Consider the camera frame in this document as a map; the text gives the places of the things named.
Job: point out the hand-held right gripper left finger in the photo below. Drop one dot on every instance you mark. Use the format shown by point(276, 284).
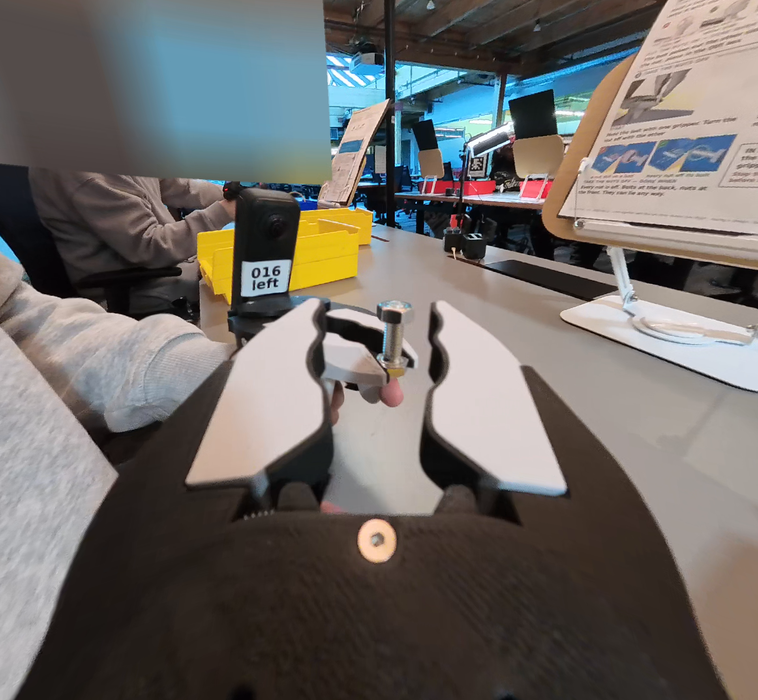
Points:
point(260, 404)

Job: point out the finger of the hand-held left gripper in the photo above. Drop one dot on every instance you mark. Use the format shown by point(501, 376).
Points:
point(355, 315)
point(349, 365)

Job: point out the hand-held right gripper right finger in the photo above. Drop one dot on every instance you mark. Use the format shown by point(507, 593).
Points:
point(491, 404)

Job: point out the steel hex bolt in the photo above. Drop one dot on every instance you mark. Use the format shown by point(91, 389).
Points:
point(392, 333)

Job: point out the person's left forearm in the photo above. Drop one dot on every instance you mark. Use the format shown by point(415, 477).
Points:
point(118, 356)

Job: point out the grey desk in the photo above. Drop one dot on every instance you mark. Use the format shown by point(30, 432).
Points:
point(533, 416)

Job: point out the background desk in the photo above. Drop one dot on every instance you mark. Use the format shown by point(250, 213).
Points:
point(426, 198)

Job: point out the black desk strip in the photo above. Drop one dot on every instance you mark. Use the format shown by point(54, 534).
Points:
point(551, 279)

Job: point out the person's left hand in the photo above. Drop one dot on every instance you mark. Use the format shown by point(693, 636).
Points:
point(392, 395)

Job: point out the yellow plastic bin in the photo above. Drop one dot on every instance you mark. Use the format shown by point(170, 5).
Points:
point(320, 262)
point(349, 220)

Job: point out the brown cardboard sign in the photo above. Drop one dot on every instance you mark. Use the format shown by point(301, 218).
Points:
point(355, 149)

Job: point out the black charger dock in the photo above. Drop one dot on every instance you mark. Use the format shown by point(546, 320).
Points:
point(474, 247)
point(453, 241)

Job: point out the red plastic bin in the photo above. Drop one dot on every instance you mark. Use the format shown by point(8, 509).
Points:
point(474, 187)
point(536, 189)

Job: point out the wooden document stand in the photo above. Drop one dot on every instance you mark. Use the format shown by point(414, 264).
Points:
point(699, 356)
point(429, 149)
point(536, 149)

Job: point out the black support pole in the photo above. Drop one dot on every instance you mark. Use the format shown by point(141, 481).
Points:
point(389, 90)

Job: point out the black-white marker tag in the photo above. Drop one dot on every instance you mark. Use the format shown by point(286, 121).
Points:
point(477, 167)

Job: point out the white ceiling projector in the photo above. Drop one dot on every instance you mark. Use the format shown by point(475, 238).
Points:
point(367, 63)

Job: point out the white bar lamp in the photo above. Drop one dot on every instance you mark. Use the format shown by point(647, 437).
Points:
point(488, 140)

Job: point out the person's torso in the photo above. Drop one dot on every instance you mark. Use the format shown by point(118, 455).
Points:
point(41, 504)

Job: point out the black office chair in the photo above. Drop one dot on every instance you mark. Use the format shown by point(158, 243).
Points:
point(23, 238)

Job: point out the printed instruction sheet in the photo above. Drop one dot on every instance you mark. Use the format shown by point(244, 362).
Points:
point(681, 90)

